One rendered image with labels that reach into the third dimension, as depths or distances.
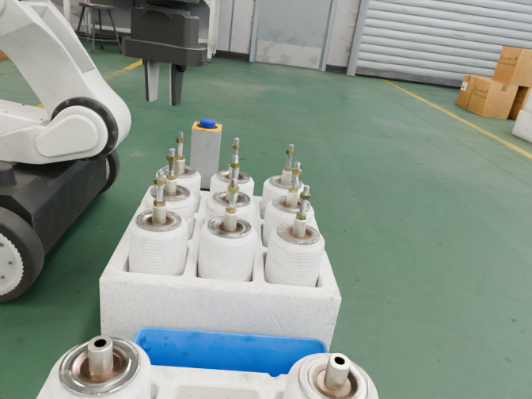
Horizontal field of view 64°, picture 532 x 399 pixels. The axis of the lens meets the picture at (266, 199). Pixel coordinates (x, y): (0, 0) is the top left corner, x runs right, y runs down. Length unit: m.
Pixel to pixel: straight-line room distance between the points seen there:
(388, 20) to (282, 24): 1.33
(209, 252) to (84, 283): 0.40
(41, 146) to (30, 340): 0.40
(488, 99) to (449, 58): 2.04
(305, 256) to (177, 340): 0.24
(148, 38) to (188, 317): 0.43
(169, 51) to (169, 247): 0.30
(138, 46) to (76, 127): 0.39
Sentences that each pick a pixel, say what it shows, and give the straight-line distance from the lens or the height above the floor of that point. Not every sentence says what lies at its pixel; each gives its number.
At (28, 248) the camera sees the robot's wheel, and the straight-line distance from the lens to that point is 0.91.
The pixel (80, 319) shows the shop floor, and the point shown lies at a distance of 0.93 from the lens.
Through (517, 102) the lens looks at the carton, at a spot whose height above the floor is 0.15.
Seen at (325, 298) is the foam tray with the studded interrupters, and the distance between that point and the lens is 0.72.
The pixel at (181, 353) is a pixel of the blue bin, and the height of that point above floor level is 0.08.
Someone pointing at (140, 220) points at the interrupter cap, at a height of 0.25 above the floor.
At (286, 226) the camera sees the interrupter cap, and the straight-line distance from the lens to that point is 0.74.
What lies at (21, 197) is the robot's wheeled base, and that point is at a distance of 0.95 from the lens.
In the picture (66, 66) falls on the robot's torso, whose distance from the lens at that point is 1.01.
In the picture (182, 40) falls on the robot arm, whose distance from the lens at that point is 0.61.
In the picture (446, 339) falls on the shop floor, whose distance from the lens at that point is 1.04.
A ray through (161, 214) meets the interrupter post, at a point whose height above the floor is 0.27.
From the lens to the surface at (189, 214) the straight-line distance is 0.82.
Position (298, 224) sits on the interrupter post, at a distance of 0.71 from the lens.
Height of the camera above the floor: 0.59
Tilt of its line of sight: 24 degrees down
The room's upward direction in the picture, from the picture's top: 8 degrees clockwise
